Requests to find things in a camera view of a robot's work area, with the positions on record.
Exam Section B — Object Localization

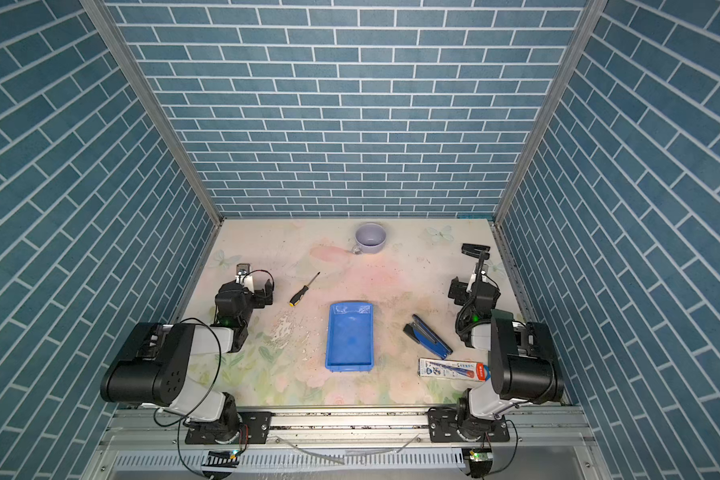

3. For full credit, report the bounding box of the dark green card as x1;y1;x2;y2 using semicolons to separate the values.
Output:
492;309;514;321

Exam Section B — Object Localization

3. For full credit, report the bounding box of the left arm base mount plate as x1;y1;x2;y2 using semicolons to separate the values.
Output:
185;411;273;446

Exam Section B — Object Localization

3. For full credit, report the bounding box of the blue plastic bin tray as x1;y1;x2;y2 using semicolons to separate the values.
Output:
325;302;374;372

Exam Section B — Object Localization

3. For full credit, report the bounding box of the blue black stapler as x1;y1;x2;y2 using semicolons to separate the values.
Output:
403;314;453;360

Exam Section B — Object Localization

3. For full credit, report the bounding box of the right controller board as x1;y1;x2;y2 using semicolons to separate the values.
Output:
462;447;494;479

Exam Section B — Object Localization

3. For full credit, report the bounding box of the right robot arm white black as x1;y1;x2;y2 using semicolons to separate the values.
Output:
448;243;564;440

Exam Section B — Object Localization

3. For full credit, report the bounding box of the aluminium front rail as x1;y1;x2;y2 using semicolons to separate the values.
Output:
104;404;589;448

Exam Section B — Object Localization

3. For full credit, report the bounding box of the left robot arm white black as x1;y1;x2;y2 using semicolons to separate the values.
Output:
100;264;275;444

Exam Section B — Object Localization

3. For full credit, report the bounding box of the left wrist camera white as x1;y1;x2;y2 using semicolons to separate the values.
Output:
235;263;255;292

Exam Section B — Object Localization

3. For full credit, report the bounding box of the left controller board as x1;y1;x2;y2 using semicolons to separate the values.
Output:
201;450;240;480

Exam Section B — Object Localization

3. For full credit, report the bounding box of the toothpaste box white red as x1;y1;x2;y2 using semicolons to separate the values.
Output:
418;358;491;382

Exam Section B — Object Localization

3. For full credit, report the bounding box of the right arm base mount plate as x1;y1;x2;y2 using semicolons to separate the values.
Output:
426;406;510;443

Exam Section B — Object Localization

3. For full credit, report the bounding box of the black yellow handled screwdriver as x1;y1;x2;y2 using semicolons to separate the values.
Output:
289;272;320;307

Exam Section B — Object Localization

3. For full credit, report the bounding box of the lavender ceramic mug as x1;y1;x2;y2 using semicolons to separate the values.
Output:
351;223;387;255

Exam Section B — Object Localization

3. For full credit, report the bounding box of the controller board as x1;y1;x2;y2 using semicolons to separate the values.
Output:
462;447;494;479
201;450;240;480

